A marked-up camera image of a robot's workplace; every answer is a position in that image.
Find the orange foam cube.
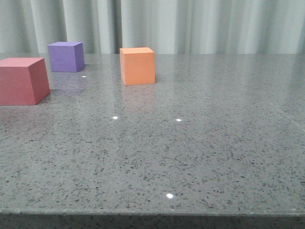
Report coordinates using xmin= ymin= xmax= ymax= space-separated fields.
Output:
xmin=120 ymin=47 xmax=155 ymax=85

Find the purple foam cube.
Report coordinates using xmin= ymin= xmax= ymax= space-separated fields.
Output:
xmin=47 ymin=42 xmax=85 ymax=72

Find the red foam cube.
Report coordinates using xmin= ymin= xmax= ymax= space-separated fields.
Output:
xmin=0 ymin=57 xmax=50 ymax=105

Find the pale green curtain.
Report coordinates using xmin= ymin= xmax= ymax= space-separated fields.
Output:
xmin=0 ymin=0 xmax=305 ymax=54

